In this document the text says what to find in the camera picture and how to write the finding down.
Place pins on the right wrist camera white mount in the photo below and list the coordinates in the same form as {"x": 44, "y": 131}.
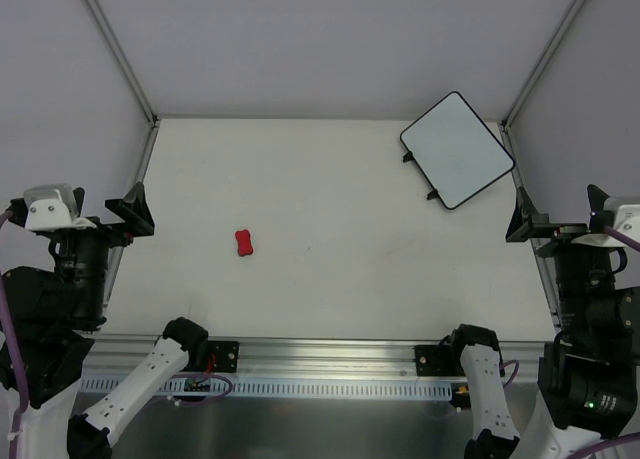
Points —
{"x": 625, "y": 229}

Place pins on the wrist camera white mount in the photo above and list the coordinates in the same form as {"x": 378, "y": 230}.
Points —
{"x": 625, "y": 229}
{"x": 49, "y": 208}

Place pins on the left aluminium frame post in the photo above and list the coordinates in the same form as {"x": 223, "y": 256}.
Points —
{"x": 118, "y": 55}

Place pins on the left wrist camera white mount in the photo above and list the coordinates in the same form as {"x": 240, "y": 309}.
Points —
{"x": 49, "y": 208}

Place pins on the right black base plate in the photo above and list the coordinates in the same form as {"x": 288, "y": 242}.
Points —
{"x": 436, "y": 361}

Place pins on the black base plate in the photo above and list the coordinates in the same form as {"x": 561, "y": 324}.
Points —
{"x": 219, "y": 356}
{"x": 436, "y": 361}

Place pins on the red bone-shaped eraser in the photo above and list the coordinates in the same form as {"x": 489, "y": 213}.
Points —
{"x": 244, "y": 243}

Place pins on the right aluminium frame post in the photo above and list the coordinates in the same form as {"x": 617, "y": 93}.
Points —
{"x": 544, "y": 60}

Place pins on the aluminium mounting rail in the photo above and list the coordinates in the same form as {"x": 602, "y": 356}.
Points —
{"x": 278, "y": 357}

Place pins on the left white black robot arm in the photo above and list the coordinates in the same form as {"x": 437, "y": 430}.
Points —
{"x": 47, "y": 321}

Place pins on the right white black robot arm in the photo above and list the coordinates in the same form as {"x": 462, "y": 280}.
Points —
{"x": 587, "y": 389}

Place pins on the white slotted cable duct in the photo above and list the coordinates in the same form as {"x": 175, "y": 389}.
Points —
{"x": 262, "y": 387}

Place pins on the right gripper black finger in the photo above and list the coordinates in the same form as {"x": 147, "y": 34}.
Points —
{"x": 600, "y": 218}
{"x": 527, "y": 222}

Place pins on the white whiteboard black rim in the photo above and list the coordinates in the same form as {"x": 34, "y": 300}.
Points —
{"x": 455, "y": 151}

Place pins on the wire whiteboard stand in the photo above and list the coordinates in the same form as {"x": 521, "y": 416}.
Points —
{"x": 420, "y": 179}

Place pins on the aluminium frame post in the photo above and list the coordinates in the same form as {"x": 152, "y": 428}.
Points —
{"x": 118, "y": 55}
{"x": 544, "y": 60}

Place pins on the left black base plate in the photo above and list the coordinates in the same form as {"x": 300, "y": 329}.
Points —
{"x": 219, "y": 356}

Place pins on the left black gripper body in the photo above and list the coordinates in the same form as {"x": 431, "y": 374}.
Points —
{"x": 101, "y": 224}

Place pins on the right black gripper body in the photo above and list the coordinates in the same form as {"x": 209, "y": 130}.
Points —
{"x": 560, "y": 232}

